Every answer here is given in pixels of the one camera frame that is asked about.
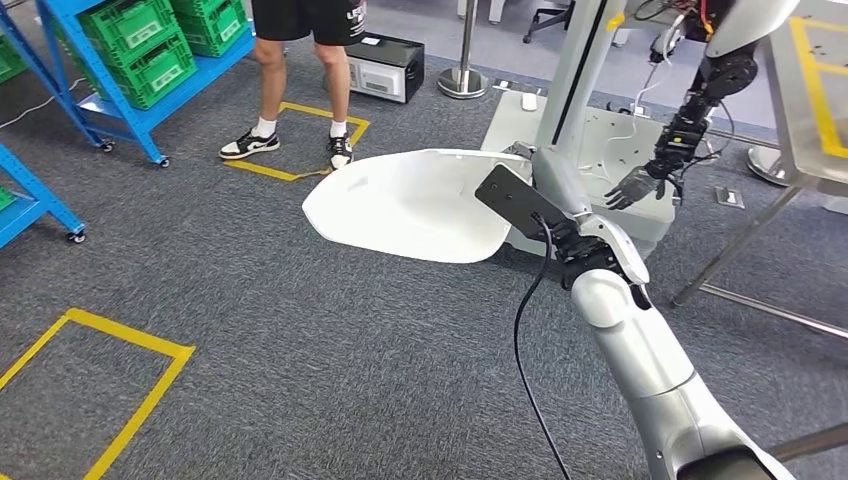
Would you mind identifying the black camera cable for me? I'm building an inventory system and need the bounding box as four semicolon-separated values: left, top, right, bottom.
512;211;575;480

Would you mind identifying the black office chair base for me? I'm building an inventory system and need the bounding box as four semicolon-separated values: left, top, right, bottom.
521;0;576;45

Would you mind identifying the person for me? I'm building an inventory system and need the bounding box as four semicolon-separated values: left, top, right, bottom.
217;0;370;172

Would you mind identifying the white floor cable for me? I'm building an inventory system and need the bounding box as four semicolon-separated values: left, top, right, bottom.
0;77;87;132

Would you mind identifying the black and white equipment box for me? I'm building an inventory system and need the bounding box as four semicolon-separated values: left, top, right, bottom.
323;31;427;106

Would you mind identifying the large white shell part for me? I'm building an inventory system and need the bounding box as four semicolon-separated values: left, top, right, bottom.
301;148;535;265

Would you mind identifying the steel table leg frame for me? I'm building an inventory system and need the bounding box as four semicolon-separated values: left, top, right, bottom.
767;422;848;464

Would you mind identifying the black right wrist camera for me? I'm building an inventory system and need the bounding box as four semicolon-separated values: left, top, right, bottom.
473;163;572;242

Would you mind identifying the tall blue shelf rack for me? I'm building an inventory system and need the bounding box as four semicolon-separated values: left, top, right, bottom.
31;0;257;168

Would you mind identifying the black skeletal robot hand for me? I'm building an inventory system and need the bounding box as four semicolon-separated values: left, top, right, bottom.
603;164;668;213

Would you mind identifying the yellow floor tape square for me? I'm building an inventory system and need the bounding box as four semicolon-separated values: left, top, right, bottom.
0;307;197;480

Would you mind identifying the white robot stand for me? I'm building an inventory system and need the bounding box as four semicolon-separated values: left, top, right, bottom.
479;0;678;261

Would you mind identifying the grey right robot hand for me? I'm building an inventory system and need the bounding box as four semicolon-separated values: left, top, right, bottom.
510;142;596;221

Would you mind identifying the chrome stanchion post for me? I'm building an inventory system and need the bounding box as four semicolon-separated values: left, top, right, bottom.
436;0;491;101
746;144;791;188

